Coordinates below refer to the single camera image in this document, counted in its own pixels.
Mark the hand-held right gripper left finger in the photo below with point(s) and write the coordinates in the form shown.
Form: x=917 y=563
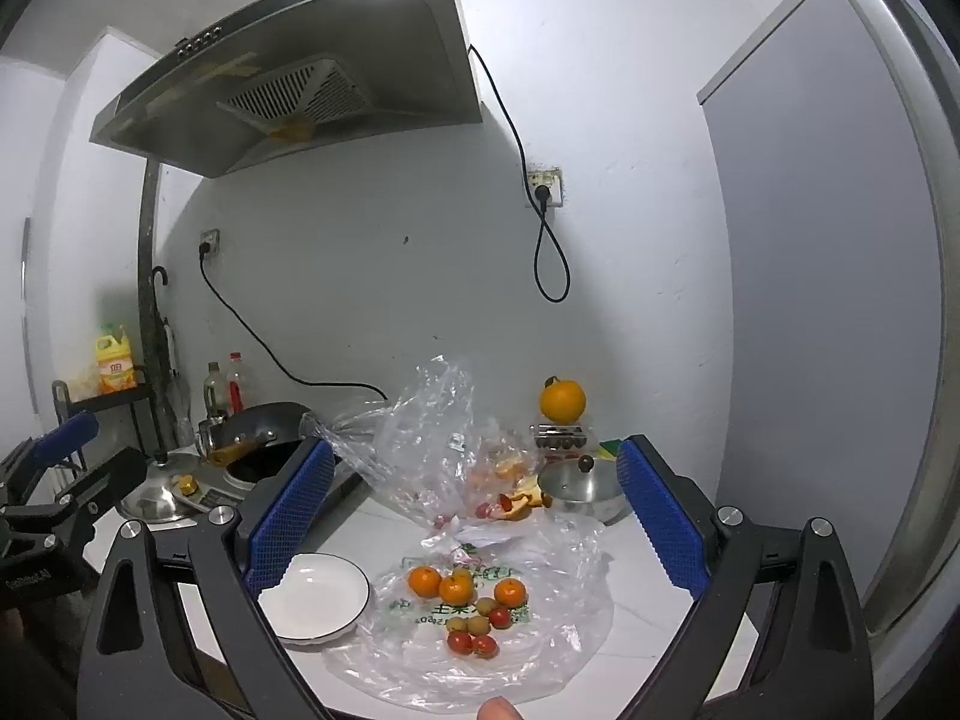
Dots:
x=292 y=517

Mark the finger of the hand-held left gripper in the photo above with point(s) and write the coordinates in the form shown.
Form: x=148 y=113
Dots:
x=112 y=476
x=67 y=435

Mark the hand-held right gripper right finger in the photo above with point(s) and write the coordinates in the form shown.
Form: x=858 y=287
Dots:
x=660 y=517

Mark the white plate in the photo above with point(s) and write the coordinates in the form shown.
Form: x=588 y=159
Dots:
x=322 y=596

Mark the printed plastic bag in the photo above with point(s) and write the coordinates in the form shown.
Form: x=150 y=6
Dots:
x=555 y=615

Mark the tangerine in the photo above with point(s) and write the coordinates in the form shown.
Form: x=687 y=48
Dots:
x=511 y=593
x=424 y=582
x=455 y=590

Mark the person's right hand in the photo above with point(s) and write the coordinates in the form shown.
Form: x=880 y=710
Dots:
x=499 y=711

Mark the steel wok lid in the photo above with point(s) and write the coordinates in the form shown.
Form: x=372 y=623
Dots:
x=161 y=499

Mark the steel induction cooker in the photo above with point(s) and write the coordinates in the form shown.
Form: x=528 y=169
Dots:
x=225 y=491

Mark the black metal rack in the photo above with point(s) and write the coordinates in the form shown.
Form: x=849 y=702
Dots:
x=142 y=405

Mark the steel pot with lid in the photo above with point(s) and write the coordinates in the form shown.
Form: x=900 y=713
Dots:
x=585 y=487

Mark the green sponge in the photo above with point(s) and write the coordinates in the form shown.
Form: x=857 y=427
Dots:
x=609 y=450

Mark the yellow oil bottle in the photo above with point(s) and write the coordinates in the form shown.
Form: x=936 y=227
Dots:
x=114 y=364

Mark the black wok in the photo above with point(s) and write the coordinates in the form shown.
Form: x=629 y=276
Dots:
x=262 y=427

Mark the clear chocolate box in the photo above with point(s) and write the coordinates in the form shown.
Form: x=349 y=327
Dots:
x=559 y=441

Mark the black hooked umbrella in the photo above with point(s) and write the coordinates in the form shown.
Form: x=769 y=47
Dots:
x=160 y=330

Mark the red-capped bottle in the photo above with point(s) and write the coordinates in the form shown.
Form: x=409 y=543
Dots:
x=236 y=386

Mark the orange peels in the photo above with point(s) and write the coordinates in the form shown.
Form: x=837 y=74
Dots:
x=517 y=499

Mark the clear crumpled plastic bag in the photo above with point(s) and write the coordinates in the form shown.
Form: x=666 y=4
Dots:
x=420 y=450

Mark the large orange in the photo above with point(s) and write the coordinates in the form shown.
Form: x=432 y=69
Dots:
x=562 y=401

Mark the vertical metal pipe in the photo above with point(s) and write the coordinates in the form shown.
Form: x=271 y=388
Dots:
x=147 y=277

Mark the grey door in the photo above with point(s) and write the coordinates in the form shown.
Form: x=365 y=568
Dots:
x=810 y=277

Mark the steel range hood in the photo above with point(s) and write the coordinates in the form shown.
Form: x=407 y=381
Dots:
x=337 y=22

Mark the wall outlet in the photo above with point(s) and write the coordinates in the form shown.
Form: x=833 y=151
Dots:
x=546 y=181
x=211 y=240

